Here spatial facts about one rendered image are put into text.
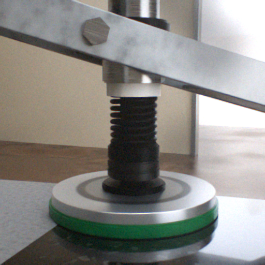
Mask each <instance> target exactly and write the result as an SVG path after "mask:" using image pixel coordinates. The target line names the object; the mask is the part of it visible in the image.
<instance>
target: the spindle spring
mask: <svg viewBox="0 0 265 265"><path fill-rule="evenodd" d="M157 100H158V97H157V96H148V97H146V98H131V99H111V100H110V103H111V104H140V103H147V104H144V105H136V106H111V107H110V110H112V111H136V110H147V111H146V112H132V113H120V112H113V113H110V116H111V117H114V119H111V120H110V123H111V124H115V125H111V127H110V130H112V131H113V132H111V133H110V136H111V137H113V138H112V139H111V140H110V143H111V144H114V145H143V144H150V143H156V140H157V136H156V134H157V132H158V131H157V129H156V127H157V125H158V124H157V123H156V121H157V120H158V117H157V116H156V114H157V113H158V110H157V109H155V108H157V106H158V104H157V103H156V102H154V101H157ZM132 117H147V118H144V119H137V120H121V118H132ZM136 124H147V125H139V126H129V127H121V125H136ZM145 130H147V131H146V132H136V133H121V132H129V131H145ZM145 137H147V138H146V139H137V140H121V138H122V139H131V138H145Z"/></svg>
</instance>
